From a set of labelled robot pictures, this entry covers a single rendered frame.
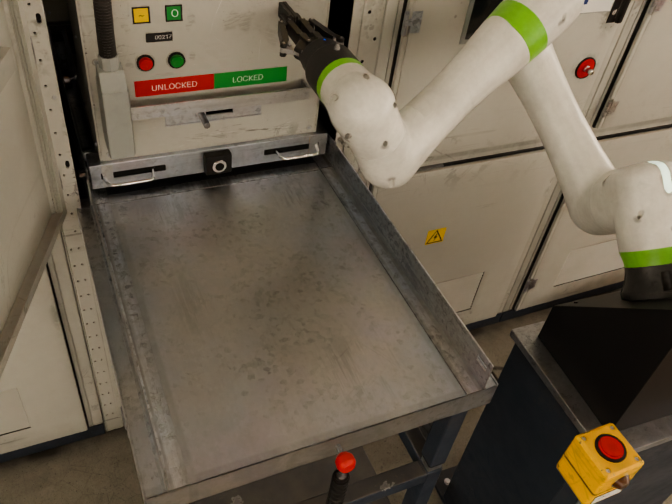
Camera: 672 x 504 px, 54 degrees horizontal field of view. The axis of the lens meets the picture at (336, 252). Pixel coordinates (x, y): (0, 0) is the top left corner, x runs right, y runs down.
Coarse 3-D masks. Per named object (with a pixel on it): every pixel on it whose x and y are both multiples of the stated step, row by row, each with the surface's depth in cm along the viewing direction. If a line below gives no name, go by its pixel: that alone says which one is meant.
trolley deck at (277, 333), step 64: (192, 192) 147; (256, 192) 150; (320, 192) 153; (128, 256) 131; (192, 256) 133; (256, 256) 135; (320, 256) 137; (192, 320) 121; (256, 320) 123; (320, 320) 124; (384, 320) 126; (128, 384) 110; (192, 384) 111; (256, 384) 112; (320, 384) 114; (384, 384) 115; (448, 384) 117; (192, 448) 103; (256, 448) 104; (320, 448) 107
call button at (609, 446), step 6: (600, 438) 106; (606, 438) 105; (612, 438) 106; (600, 444) 105; (606, 444) 105; (612, 444) 105; (618, 444) 105; (606, 450) 104; (612, 450) 104; (618, 450) 104; (612, 456) 103; (618, 456) 104
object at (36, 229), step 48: (0, 0) 106; (0, 48) 107; (0, 96) 109; (0, 144) 110; (48, 144) 125; (0, 192) 111; (0, 240) 112; (48, 240) 132; (0, 288) 113; (0, 336) 114
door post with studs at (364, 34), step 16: (368, 0) 134; (384, 0) 135; (352, 16) 135; (368, 16) 136; (352, 32) 138; (368, 32) 139; (352, 48) 140; (368, 48) 142; (368, 64) 144; (352, 160) 162
